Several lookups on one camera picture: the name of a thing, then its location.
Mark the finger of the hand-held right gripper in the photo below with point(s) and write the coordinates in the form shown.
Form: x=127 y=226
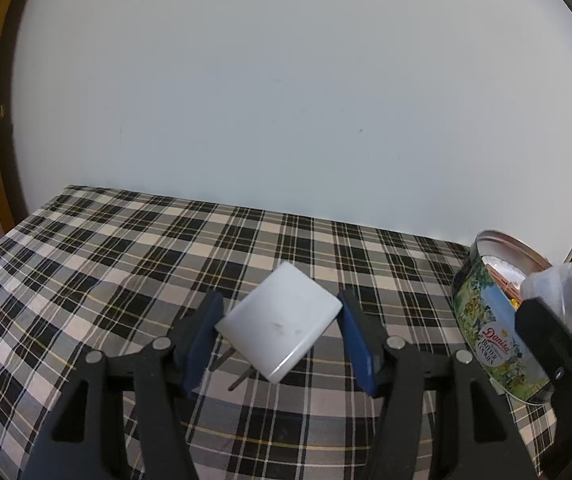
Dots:
x=546 y=335

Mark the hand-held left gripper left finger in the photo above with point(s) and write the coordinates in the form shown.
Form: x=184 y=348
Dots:
x=201 y=350

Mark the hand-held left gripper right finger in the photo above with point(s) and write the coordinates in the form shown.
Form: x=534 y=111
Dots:
x=358 y=345

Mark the clear plastic container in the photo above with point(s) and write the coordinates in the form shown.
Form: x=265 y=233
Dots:
x=561 y=285

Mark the round metal cookie tin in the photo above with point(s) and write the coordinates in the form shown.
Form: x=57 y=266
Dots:
x=486 y=320

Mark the white charger plug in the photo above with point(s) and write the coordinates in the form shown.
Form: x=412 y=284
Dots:
x=281 y=320

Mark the black and white plaid bedsheet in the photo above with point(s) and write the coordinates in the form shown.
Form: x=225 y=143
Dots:
x=116 y=260

